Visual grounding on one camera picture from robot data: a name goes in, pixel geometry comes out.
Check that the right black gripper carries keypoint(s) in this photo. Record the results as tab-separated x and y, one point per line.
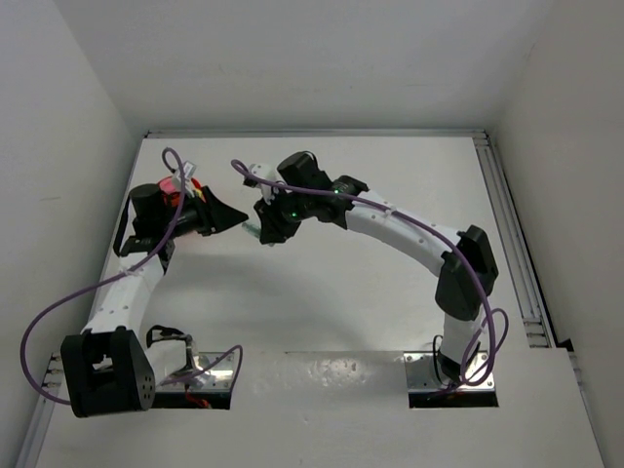
273	228

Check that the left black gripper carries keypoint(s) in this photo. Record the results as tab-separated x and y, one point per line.
214	215

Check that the pale green highlighter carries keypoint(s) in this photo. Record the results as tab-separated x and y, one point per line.
252	229

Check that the pink glue stick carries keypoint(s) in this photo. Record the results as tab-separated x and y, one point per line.
168	186

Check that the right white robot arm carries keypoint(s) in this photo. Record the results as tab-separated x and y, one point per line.
461	260

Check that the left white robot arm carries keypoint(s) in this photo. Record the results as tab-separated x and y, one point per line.
107	368

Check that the orange round organizer container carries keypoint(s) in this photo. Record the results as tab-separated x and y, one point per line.
195	187

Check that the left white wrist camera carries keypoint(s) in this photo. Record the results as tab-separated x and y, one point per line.
188	170

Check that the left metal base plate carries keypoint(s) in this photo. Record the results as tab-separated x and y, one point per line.
214	368

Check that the metal base plate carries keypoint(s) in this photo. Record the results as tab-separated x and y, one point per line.
422	379
214	368

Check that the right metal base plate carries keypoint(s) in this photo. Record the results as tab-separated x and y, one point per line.
422	379

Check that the left aluminium table rail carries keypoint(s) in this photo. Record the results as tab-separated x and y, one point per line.
40	420

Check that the aluminium table rail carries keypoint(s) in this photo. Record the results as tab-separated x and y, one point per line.
40	420
532	307

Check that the right aluminium table rail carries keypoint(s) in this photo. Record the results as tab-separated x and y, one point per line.
532	307

